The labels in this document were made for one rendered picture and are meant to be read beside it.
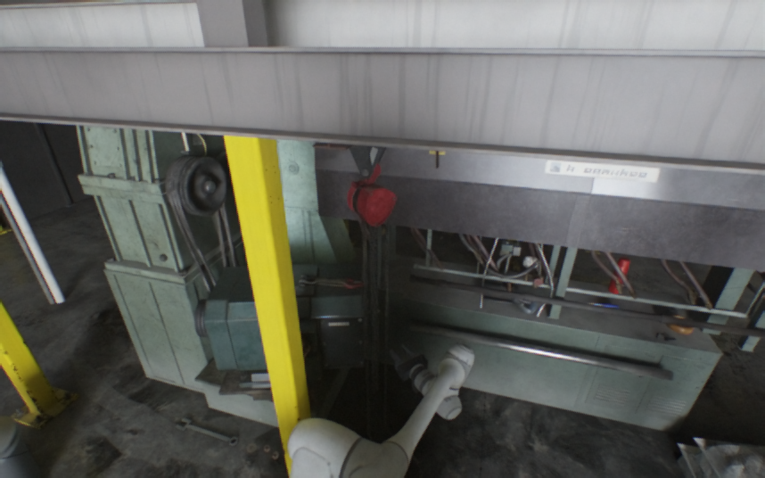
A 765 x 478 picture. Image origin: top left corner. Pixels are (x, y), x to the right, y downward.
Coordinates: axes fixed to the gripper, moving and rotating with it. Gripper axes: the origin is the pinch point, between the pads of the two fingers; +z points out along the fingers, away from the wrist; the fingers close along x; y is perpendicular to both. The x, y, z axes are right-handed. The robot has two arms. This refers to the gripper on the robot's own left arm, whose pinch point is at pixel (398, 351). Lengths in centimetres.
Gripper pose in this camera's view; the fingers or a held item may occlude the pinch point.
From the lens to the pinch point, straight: 177.8
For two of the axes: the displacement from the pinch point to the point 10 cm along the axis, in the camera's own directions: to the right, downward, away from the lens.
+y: 0.0, -8.9, -4.6
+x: -8.5, 2.4, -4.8
